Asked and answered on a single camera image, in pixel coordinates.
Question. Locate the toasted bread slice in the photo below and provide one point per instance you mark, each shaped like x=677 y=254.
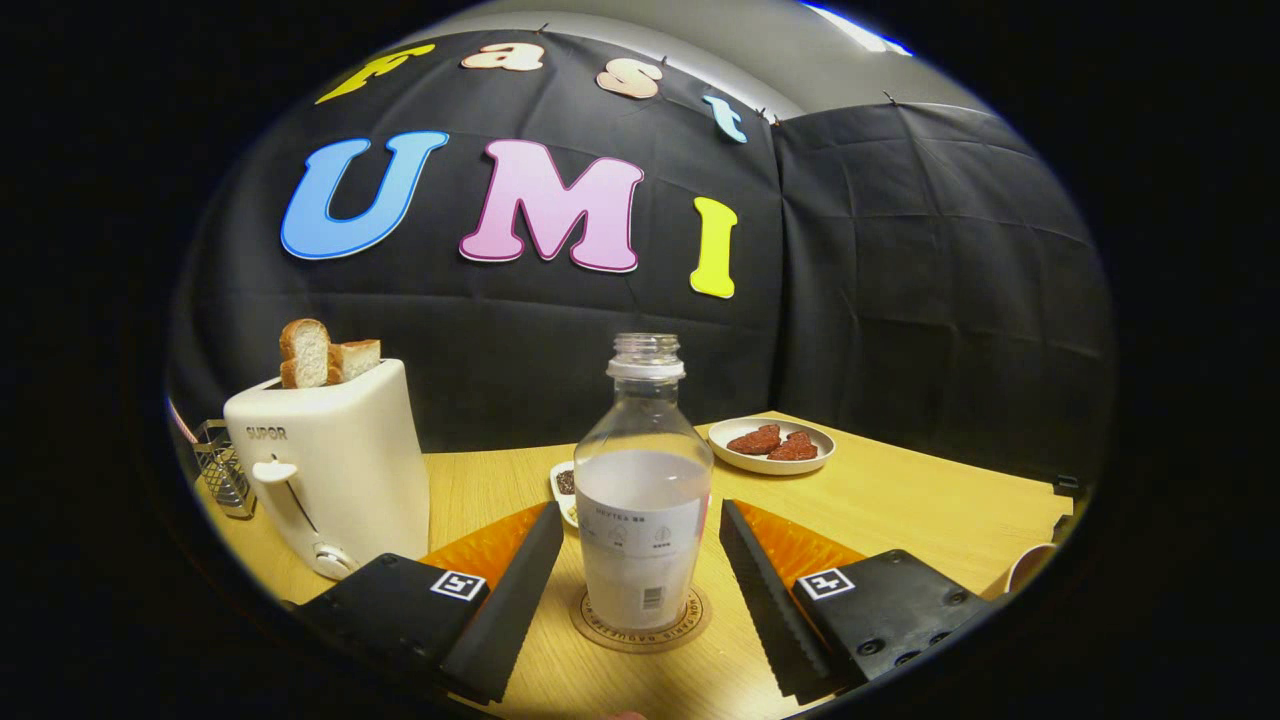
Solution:
x=305 y=355
x=355 y=360

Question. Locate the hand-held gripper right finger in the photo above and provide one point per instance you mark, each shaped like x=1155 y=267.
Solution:
x=765 y=610

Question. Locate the white toaster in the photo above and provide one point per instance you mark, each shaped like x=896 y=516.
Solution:
x=350 y=470

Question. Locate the black backdrop cloth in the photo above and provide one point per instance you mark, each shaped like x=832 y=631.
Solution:
x=900 y=300

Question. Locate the wooden table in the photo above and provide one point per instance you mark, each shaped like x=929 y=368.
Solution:
x=900 y=500

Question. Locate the clear plastic juice bottle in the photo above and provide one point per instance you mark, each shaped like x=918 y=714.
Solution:
x=640 y=540

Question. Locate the black table clamp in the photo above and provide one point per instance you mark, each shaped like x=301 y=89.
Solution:
x=1066 y=486
x=1060 y=527

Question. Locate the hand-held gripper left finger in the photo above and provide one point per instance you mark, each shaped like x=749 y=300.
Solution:
x=510 y=620

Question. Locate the white round plate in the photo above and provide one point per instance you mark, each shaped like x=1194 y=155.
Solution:
x=770 y=466

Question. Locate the pink striped straw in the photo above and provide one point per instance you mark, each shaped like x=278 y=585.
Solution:
x=183 y=420

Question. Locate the round wooden coaster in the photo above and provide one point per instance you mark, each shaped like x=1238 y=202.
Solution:
x=692 y=625

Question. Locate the white divided grain dish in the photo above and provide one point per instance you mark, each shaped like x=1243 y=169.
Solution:
x=563 y=485

